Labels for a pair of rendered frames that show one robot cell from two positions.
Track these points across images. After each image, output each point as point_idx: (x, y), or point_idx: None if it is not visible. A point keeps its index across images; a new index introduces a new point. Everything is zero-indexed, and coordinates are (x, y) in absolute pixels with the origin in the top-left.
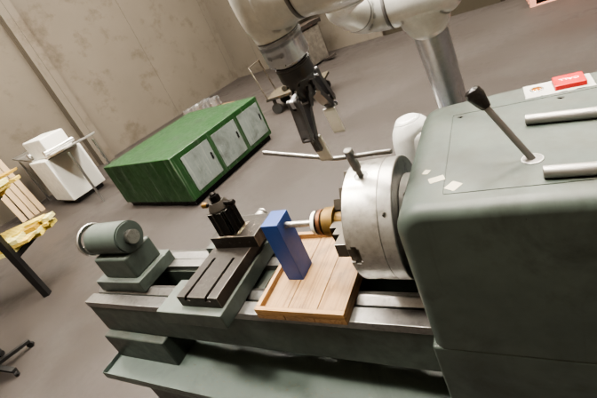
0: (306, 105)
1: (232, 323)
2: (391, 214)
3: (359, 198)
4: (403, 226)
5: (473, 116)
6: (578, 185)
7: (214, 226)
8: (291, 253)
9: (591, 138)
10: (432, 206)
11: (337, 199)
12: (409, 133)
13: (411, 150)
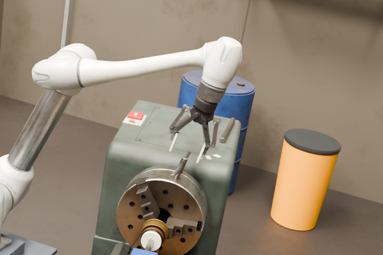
0: (207, 124)
1: None
2: (202, 188)
3: (192, 187)
4: (230, 177)
5: (145, 137)
6: (229, 140)
7: None
8: None
9: (197, 130)
10: (230, 163)
11: (153, 212)
12: (2, 193)
13: (3, 212)
